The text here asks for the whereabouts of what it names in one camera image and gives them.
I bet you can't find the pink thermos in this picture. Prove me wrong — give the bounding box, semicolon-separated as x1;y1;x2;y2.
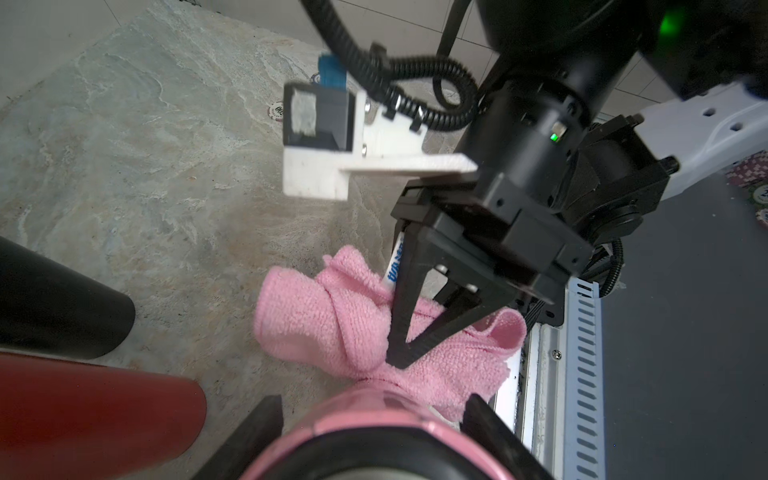
241;384;513;479

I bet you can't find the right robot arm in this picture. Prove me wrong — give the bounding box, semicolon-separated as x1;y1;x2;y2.
386;1;767;369

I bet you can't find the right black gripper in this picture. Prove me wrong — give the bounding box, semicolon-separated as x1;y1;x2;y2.
386;116;678;370

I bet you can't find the black thermos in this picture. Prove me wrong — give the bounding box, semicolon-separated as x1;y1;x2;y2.
1;238;136;360

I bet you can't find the pink cloth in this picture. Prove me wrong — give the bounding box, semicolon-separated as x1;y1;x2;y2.
253;245;526;422

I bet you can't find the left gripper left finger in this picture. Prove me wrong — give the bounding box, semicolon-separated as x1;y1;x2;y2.
192;395;284;480

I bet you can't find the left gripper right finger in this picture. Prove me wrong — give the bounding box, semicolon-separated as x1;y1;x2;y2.
460;394;554;480

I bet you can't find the red thermos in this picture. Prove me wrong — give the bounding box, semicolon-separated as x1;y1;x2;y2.
1;353;207;479

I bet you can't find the aluminium front rail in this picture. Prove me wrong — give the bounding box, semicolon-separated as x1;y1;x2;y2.
490;278;606;479

